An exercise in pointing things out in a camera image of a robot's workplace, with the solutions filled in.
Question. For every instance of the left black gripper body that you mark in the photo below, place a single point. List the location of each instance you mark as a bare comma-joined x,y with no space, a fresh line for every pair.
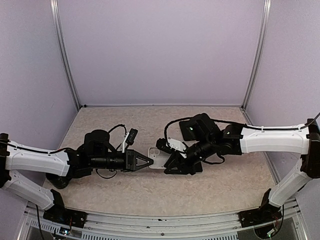
129,153

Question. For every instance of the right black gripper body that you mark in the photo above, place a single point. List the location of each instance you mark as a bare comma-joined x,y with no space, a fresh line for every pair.
190,167

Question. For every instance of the clear plain phone case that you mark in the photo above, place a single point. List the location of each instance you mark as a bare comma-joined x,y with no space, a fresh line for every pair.
159,158

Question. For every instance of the black phone case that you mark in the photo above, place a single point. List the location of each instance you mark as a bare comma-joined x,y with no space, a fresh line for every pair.
188,132

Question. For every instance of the black phone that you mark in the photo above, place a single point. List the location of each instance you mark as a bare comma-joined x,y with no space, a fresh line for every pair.
198,168

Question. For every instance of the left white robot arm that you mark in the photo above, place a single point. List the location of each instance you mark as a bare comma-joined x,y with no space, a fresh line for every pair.
62,165

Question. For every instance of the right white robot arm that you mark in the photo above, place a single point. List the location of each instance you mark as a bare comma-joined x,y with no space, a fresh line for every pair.
239,138

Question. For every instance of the dark green mug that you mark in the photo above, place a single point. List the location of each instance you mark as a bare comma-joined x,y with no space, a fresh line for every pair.
59,182

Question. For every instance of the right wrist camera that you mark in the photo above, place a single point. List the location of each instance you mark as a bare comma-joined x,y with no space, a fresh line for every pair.
171,145

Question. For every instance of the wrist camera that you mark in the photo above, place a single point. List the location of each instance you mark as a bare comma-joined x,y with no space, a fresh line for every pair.
128,139
171,145

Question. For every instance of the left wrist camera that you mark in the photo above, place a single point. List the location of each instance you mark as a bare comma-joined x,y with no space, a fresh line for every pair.
128,139

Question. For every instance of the front aluminium rail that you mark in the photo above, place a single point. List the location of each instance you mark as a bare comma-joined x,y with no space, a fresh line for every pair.
108,226

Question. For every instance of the left aluminium frame post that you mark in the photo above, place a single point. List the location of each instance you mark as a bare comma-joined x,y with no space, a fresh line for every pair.
54,5

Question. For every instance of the aluminium frame post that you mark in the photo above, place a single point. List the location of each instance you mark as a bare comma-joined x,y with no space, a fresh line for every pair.
54,5
258,53

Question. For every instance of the right aluminium frame post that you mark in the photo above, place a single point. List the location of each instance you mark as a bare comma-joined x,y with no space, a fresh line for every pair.
258,53

